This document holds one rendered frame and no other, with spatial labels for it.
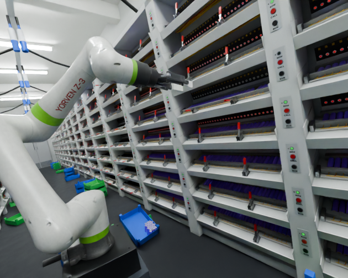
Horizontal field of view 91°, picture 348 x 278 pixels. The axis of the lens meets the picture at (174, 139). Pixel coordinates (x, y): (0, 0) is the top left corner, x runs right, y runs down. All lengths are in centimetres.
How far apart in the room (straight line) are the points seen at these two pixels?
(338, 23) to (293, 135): 38
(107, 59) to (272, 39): 62
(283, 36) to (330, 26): 13
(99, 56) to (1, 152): 43
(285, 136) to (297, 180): 19
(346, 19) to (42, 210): 110
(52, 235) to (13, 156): 28
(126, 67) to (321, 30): 65
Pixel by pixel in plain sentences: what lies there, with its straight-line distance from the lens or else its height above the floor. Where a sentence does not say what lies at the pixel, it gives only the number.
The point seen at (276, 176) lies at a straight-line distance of 93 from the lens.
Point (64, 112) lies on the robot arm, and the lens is 84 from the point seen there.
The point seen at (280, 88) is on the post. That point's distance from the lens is 82.
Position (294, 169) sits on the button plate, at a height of 58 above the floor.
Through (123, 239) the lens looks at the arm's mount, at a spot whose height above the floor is 38.
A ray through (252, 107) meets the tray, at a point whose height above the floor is 86.
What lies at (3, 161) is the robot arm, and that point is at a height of 84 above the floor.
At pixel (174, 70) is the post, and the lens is 127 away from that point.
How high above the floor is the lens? 86
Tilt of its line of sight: 5 degrees down
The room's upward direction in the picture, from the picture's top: 11 degrees counter-clockwise
